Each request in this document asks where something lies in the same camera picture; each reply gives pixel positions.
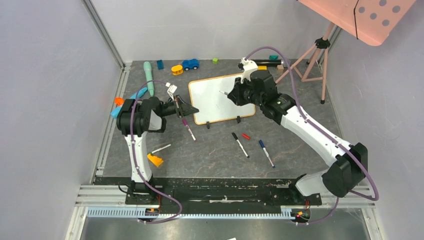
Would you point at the light blue toy tube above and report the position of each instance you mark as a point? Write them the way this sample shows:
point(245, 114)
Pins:
point(114, 113)

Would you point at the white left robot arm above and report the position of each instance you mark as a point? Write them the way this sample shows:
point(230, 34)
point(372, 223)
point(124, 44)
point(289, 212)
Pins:
point(135, 120)

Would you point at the blue toy car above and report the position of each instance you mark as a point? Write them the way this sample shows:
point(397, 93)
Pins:
point(190, 64)

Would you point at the pink perforated board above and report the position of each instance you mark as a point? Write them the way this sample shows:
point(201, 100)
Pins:
point(370, 21)

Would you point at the teal block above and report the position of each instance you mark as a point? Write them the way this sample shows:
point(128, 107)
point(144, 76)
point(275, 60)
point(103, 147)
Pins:
point(273, 57)

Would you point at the black cylinder tube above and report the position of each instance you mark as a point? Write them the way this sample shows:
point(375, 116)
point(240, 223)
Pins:
point(268, 62)

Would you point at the blue capped whiteboard marker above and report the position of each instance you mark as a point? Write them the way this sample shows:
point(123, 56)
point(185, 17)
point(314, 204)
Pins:
point(261, 143)

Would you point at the orange wedge block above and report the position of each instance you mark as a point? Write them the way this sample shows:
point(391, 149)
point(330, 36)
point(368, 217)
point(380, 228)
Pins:
point(157, 161)

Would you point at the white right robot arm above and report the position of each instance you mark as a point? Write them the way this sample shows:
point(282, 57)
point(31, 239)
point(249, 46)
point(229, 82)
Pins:
point(343, 173)

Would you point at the green capped whiteboard marker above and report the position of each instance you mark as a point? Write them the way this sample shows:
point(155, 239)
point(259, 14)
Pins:
point(159, 149)

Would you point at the purple capped whiteboard marker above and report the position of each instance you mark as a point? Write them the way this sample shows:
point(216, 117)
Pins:
point(189, 129)

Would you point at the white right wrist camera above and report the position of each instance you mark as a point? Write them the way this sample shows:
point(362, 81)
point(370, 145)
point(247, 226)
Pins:
point(247, 66)

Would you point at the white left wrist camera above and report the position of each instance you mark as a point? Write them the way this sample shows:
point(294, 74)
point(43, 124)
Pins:
point(171, 89)

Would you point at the clear plastic ball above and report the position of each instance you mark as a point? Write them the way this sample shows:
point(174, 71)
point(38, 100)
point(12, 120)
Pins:
point(286, 62)

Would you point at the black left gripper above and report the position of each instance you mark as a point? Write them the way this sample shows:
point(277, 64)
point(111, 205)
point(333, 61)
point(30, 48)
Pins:
point(183, 109)

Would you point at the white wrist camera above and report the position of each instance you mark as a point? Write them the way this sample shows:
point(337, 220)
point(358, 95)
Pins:
point(247, 66)
point(171, 89)

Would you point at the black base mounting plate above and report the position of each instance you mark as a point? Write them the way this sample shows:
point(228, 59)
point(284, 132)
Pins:
point(215, 195)

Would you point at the mint green toy tube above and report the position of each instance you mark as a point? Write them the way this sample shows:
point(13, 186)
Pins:
point(149, 77)

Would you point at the beige wooden cube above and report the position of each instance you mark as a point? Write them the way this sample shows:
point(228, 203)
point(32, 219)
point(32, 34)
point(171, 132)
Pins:
point(280, 68)

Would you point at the yellow oval toy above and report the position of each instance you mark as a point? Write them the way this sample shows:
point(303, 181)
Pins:
point(177, 69)

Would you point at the white whiteboard orange frame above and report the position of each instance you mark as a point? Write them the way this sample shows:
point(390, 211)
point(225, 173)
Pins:
point(214, 106)

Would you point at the pink tripod stand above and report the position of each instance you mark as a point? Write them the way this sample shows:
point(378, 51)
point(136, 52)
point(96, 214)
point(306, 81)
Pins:
point(319, 53)

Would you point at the red marker cap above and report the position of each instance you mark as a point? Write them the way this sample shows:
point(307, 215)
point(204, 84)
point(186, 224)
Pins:
point(245, 136)

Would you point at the dark blue block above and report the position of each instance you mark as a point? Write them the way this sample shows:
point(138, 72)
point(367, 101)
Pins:
point(160, 64)

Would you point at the black capped whiteboard marker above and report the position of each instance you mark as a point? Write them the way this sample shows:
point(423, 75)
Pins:
point(240, 144)

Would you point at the orange toy piece left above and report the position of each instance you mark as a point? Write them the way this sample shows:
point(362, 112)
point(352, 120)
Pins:
point(119, 101)

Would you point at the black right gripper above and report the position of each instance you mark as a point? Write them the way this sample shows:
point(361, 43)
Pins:
point(237, 93)

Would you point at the white comb cable duct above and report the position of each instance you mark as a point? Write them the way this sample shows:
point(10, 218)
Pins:
point(142, 213)

